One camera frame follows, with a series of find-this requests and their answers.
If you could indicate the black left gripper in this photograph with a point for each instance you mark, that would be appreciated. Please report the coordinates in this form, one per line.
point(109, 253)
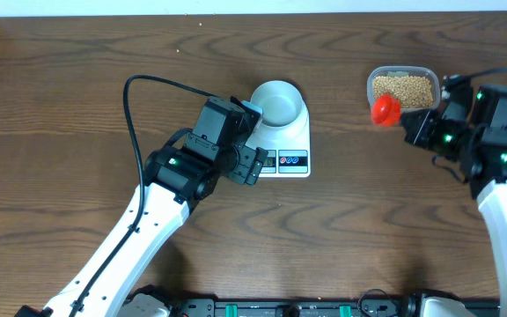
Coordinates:
point(248, 165)

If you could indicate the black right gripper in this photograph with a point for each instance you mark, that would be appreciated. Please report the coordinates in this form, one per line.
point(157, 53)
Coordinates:
point(419, 136)

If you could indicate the red plastic measuring scoop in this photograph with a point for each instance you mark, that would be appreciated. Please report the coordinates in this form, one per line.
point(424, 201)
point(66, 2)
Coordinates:
point(386, 111)

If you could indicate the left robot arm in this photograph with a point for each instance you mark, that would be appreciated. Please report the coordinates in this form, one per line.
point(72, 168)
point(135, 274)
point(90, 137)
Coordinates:
point(175, 179)

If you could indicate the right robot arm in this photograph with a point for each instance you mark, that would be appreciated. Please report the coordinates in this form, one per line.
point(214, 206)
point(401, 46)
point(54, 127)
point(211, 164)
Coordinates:
point(483, 165)

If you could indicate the white digital kitchen scale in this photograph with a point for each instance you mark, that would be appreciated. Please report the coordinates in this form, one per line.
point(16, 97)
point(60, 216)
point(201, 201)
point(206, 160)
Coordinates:
point(289, 148)

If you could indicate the grey plastic bowl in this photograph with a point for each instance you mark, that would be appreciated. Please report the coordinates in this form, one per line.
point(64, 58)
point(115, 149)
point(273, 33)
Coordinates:
point(281, 103)

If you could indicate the soybeans in container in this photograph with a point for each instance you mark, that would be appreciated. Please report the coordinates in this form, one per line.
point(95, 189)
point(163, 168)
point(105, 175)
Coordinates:
point(412, 92)

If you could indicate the clear plastic container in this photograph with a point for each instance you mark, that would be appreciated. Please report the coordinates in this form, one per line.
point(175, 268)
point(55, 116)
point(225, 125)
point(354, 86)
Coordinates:
point(398, 71)

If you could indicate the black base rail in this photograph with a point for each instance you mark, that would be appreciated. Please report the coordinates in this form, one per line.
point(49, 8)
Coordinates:
point(146, 305)

